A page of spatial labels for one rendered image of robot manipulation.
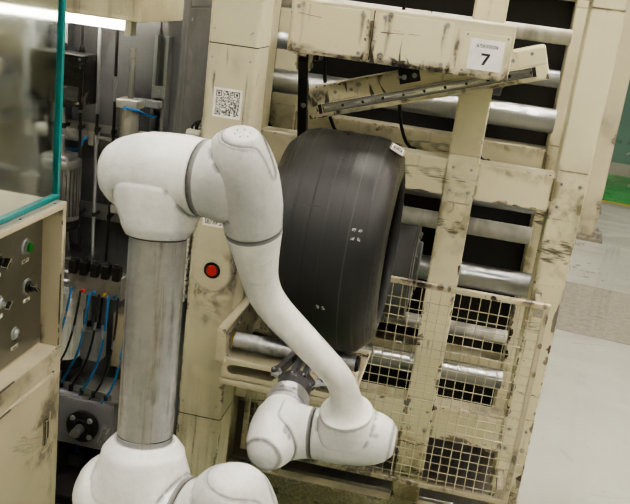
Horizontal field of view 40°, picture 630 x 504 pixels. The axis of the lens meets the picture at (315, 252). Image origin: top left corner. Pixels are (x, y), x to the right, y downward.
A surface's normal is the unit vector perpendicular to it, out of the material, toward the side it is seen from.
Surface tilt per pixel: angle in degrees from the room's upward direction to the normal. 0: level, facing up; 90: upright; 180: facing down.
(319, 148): 26
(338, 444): 100
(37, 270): 90
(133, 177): 87
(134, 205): 89
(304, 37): 90
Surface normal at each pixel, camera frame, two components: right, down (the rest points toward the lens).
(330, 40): -0.20, 0.27
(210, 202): -0.23, 0.55
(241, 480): 0.14, -0.93
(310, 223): -0.14, -0.11
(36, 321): 0.97, 0.18
